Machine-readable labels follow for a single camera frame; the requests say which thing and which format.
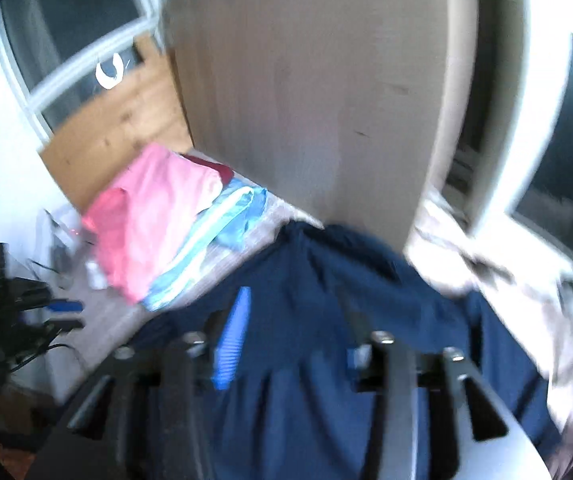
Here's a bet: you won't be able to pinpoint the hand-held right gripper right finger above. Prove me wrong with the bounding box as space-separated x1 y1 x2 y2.
344 310 552 480

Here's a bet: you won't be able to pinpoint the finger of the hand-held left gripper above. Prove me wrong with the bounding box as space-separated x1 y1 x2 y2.
46 299 86 314
41 317 86 335

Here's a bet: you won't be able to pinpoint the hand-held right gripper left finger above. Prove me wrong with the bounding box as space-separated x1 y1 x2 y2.
31 285 252 480

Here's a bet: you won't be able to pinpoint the navy blue garment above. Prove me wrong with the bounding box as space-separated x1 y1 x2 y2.
131 222 562 480

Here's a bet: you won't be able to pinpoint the light blue folded clothes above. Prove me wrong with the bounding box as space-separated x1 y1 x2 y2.
144 177 270 313

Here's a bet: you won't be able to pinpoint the pink folded clothes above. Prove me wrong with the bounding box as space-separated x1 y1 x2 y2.
82 142 222 306

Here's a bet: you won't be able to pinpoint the clear plastic bottle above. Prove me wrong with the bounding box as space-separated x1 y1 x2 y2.
85 259 110 291

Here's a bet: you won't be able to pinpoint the dark red garment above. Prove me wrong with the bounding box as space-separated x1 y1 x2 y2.
181 156 236 187

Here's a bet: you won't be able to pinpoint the pine wood board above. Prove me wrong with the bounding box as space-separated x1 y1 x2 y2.
39 32 194 211

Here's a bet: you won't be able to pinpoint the light wooden wardrobe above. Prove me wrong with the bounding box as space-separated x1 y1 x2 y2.
161 0 450 256

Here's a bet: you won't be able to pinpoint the white framed window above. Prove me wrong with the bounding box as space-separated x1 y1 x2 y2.
0 0 177 143

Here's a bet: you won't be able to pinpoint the white framed glass door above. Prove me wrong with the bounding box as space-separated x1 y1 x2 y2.
437 0 573 286

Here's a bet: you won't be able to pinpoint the black cable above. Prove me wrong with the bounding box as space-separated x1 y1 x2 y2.
4 342 70 376

